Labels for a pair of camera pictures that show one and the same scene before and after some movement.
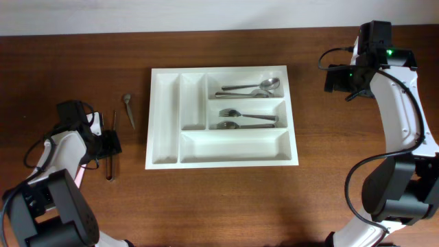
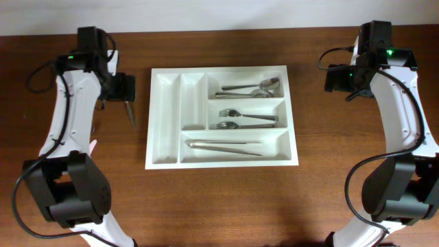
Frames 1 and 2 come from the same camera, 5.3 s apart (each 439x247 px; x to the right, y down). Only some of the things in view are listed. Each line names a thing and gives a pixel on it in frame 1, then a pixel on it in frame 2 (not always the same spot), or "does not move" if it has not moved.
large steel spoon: x=257 y=92 does not move
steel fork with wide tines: x=232 y=112 does not move
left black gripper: x=119 y=147 to x=133 y=95
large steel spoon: x=267 y=84 does not move
